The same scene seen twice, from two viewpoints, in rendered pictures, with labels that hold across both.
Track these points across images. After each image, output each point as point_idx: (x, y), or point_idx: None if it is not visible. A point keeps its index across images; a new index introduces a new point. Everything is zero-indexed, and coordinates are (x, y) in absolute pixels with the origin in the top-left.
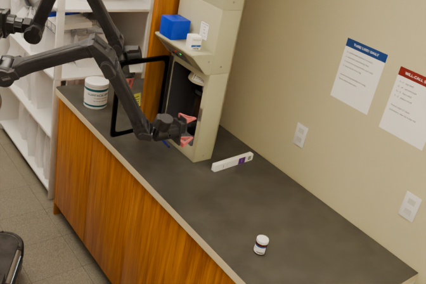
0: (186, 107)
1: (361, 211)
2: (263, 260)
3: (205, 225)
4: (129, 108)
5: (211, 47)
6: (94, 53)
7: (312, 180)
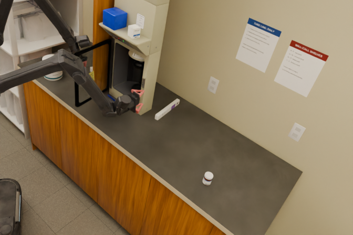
0: (126, 72)
1: (260, 134)
2: (210, 189)
3: (164, 169)
4: (96, 99)
5: (148, 34)
6: (66, 67)
7: (224, 114)
